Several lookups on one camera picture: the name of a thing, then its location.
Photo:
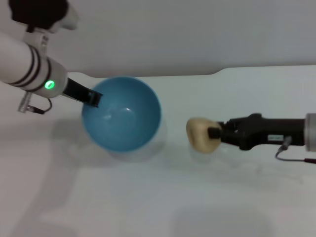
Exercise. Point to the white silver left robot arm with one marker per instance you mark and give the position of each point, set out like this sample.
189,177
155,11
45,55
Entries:
27,66

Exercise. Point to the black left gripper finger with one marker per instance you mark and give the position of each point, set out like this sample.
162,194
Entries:
93,100

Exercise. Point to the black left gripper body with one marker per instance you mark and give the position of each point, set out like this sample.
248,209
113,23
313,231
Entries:
76,91

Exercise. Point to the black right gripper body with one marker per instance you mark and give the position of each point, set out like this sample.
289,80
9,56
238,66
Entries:
261,132

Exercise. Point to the blue bowl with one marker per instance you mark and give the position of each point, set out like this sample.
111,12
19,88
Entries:
123,123

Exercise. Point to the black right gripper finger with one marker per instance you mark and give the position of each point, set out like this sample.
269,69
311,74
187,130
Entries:
214,133

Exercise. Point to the beige egg yolk pastry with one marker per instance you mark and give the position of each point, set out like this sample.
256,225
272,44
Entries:
197,133

